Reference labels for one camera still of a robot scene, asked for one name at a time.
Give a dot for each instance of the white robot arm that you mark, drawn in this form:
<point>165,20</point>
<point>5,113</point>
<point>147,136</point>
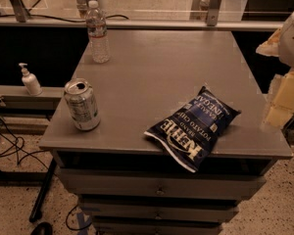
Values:
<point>280,106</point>

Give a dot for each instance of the blue Kettle chip bag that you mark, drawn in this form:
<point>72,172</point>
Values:
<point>190,134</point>

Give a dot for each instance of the silver soda can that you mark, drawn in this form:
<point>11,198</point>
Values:
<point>81,102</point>

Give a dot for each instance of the clear plastic water bottle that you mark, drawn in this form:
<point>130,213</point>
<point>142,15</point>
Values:
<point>97,33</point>

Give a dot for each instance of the top grey drawer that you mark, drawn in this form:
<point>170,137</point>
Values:
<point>167,185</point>

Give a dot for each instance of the grey drawer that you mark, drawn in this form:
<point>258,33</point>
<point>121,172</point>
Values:
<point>139,226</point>
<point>159,210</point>
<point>167,185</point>

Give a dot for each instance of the grey drawer cabinet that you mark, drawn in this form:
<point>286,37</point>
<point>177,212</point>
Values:
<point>153,73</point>

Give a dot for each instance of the middle grey drawer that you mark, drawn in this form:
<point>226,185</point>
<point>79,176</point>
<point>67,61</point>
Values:
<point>159,210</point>

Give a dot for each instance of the white pump dispenser bottle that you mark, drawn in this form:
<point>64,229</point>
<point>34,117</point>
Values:
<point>30,81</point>

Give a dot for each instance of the bottom grey drawer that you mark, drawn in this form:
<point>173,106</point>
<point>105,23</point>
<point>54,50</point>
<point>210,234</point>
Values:
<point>139,226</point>

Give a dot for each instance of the black metal stand leg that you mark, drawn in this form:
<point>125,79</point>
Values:
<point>36,212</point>

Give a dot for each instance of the metal railing frame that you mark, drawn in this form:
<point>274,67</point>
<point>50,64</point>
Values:
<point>189,14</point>

